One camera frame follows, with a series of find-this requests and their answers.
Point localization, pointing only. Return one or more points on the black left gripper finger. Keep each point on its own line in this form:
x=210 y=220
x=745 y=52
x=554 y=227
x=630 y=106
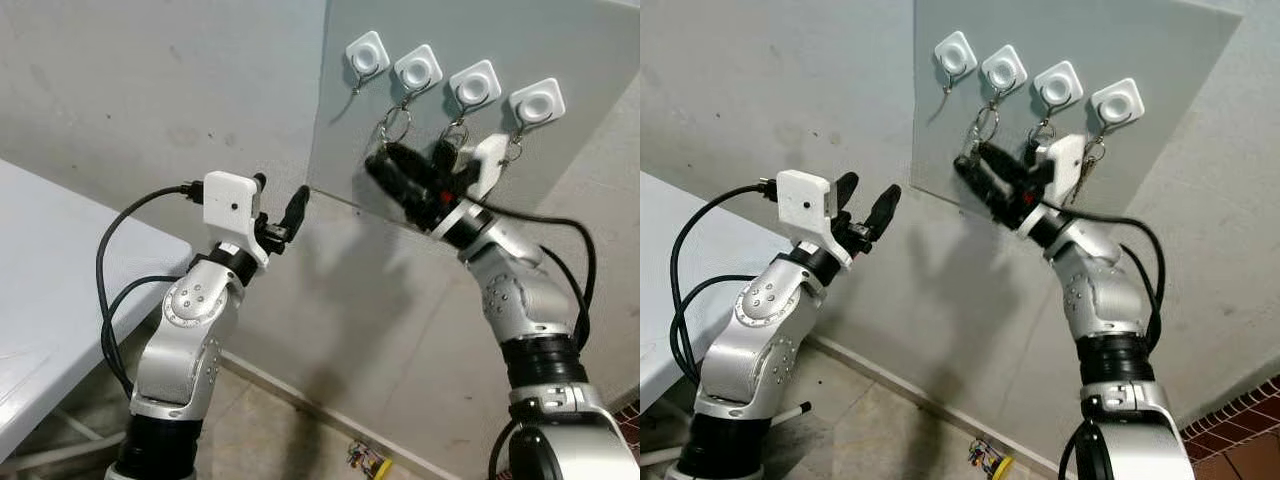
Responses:
x=296 y=207
x=259 y=181
x=885 y=210
x=846 y=188

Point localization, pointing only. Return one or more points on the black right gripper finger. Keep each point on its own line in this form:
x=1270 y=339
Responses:
x=1008 y=167
x=420 y=168
x=400 y=188
x=988 y=188

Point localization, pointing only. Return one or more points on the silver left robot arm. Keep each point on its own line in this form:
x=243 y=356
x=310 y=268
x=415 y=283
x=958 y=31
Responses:
x=190 y=330
x=765 y=330

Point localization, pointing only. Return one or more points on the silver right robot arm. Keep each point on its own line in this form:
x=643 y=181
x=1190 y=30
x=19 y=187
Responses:
x=1100 y=300
x=520 y=300

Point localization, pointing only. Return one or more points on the colourful bead maze toy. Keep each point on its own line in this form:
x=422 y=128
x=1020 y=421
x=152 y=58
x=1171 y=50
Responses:
x=1003 y=468
x=380 y=468

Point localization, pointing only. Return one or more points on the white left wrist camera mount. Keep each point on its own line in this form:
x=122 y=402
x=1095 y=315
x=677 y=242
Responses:
x=230 y=205
x=802 y=200

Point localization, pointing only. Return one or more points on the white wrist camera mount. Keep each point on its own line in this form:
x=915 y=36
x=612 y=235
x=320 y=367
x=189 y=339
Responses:
x=1063 y=160
x=230 y=205
x=802 y=200
x=488 y=160

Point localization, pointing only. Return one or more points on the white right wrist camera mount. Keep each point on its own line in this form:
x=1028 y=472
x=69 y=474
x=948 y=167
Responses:
x=1063 y=160
x=488 y=160

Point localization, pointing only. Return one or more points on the white square wall hook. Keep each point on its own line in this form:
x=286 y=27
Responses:
x=955 y=55
x=537 y=102
x=475 y=85
x=368 y=55
x=1117 y=101
x=418 y=68
x=1004 y=68
x=1058 y=84

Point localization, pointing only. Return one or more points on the grey wall board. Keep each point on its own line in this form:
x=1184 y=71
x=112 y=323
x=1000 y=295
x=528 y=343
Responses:
x=1170 y=50
x=560 y=40

